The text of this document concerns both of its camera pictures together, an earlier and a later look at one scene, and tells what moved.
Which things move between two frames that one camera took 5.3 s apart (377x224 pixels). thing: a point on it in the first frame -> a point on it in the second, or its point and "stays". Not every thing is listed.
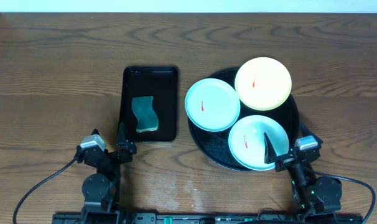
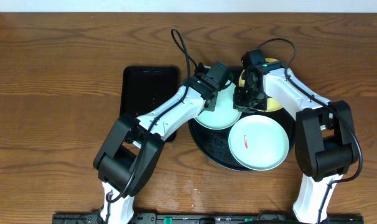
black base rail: x=180 y=218 stays
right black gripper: x=270 y=154 -> x=239 y=104
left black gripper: x=112 y=155 -> x=211 y=101
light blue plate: x=246 y=141 stays
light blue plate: x=212 y=104 stays
